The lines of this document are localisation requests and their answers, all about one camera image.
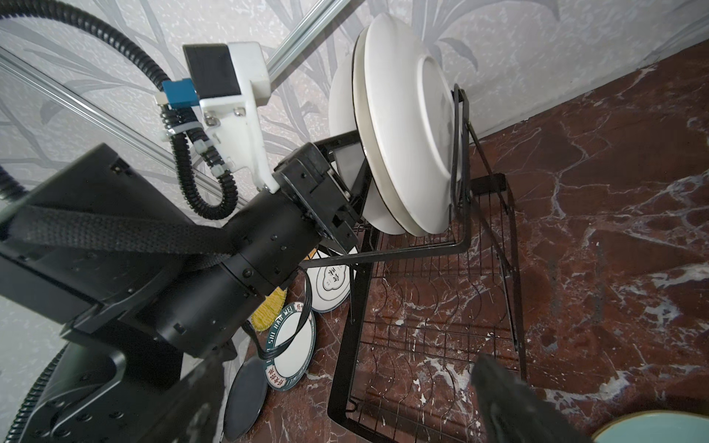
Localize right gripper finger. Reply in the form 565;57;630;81
471;354;592;443

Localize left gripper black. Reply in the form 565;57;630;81
273;141;369;253

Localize white plate cloud emblem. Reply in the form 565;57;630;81
306;265;356;313

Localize sunburst plate teal rim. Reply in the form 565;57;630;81
352;26;426;236

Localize cream plate with plum blossoms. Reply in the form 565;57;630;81
364;13;459;236

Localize black wire dish rack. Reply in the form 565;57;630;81
328;88;526;442

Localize light green flower plate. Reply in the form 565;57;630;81
593;411;708;443

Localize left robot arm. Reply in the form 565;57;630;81
1;1;362;442

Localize yellow-green round plate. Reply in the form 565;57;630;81
249;287;287;332

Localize white plate dark green rim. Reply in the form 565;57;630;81
265;302;316;391

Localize dark blue plate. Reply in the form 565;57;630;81
222;356;270;442

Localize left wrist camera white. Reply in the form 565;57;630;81
156;42;280;194

